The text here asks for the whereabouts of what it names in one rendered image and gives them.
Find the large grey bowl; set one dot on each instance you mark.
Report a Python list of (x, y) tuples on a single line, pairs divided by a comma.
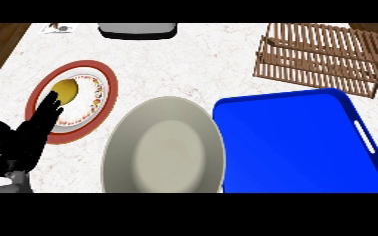
[(165, 146)]

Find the white patterned plate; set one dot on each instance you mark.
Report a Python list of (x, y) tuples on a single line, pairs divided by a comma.
[(86, 110)]

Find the red round placemat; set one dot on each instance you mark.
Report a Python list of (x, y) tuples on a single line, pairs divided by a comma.
[(101, 70)]

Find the brown wooden slatted shelf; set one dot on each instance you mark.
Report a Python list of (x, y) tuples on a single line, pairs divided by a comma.
[(320, 56)]

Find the blue tray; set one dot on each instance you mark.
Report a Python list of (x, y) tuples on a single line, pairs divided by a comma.
[(290, 143)]

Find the brown wooden furniture edge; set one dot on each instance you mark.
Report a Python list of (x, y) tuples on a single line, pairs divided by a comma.
[(10, 38)]

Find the grey and black appliance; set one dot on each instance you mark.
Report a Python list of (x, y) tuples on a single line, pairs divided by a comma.
[(138, 30)]

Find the yellow round food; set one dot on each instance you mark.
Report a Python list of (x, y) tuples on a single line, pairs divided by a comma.
[(69, 90)]

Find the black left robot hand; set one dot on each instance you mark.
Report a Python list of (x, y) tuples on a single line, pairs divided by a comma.
[(30, 136)]

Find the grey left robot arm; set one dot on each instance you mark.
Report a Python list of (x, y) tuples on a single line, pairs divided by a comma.
[(14, 183)]

